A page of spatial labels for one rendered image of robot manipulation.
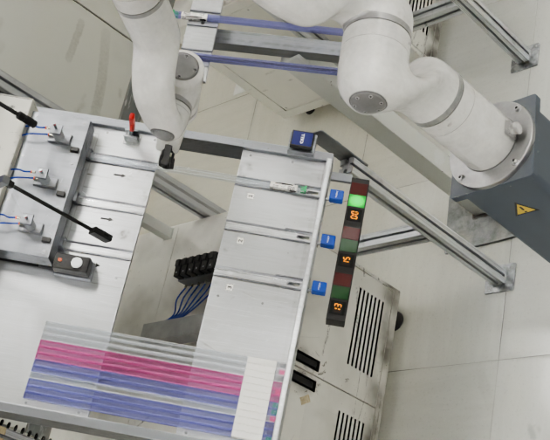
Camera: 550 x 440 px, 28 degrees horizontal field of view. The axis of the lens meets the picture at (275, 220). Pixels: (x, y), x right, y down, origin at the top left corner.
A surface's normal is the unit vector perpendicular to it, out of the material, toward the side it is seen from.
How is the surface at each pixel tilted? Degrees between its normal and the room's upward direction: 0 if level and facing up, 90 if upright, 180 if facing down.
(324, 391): 90
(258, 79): 90
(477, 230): 0
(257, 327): 42
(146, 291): 0
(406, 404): 0
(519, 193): 90
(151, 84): 51
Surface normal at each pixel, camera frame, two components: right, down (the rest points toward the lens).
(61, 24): 0.71, -0.18
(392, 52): 0.44, -0.35
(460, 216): -0.68, -0.44
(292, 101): -0.19, 0.88
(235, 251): -0.02, -0.44
